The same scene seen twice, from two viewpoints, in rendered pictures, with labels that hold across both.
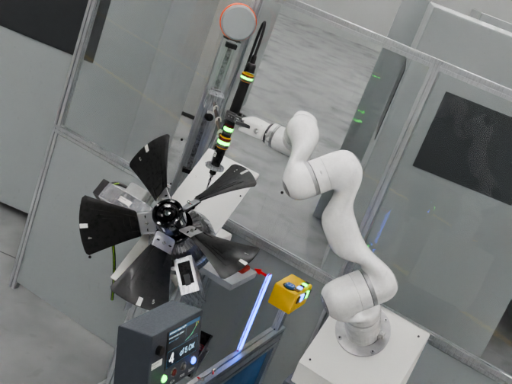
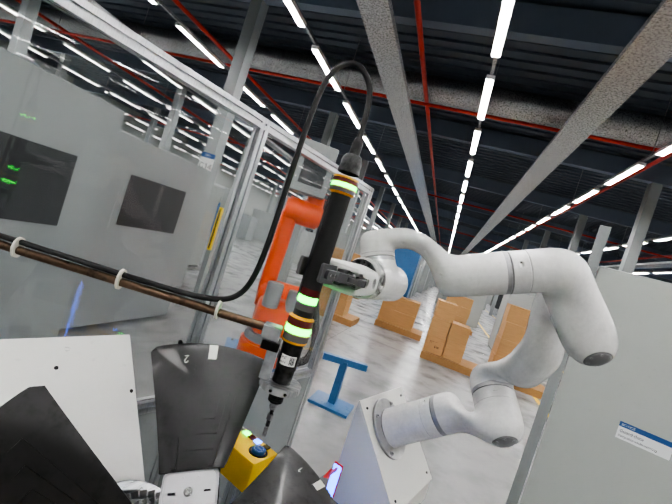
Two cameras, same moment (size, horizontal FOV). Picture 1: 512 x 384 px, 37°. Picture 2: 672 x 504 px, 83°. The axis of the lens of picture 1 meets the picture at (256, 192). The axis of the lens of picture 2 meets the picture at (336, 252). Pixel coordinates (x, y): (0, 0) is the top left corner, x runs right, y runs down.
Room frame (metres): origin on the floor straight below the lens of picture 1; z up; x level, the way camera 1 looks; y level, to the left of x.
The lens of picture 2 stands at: (2.50, 0.79, 1.71)
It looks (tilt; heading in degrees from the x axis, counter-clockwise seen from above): 1 degrees down; 281
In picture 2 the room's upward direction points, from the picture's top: 18 degrees clockwise
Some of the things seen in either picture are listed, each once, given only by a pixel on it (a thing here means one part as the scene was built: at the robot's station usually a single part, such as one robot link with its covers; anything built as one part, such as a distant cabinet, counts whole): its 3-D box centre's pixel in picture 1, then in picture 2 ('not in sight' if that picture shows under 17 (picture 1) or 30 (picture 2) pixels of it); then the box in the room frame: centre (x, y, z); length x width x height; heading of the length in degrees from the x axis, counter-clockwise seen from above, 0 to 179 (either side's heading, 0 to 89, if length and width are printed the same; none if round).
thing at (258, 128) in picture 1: (258, 128); (348, 275); (2.60, 0.07, 1.65); 0.11 x 0.10 x 0.07; 68
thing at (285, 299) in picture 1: (289, 295); (242, 459); (2.78, -0.27, 1.02); 0.16 x 0.10 x 0.11; 158
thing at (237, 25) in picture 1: (238, 21); not in sight; (3.34, 0.34, 1.88); 0.17 x 0.15 x 0.16; 68
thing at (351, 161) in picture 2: (232, 116); (316, 271); (2.64, 0.17, 1.65); 0.04 x 0.04 x 0.46
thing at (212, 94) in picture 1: (213, 100); not in sight; (3.25, 0.31, 1.54); 0.10 x 0.07 x 0.08; 13
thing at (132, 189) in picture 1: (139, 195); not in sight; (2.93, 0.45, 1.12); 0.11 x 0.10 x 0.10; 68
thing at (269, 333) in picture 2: (218, 155); (282, 358); (2.64, 0.17, 1.50); 0.09 x 0.07 x 0.10; 13
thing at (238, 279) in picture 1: (211, 262); not in sight; (3.19, 0.07, 0.85); 0.36 x 0.24 x 0.03; 68
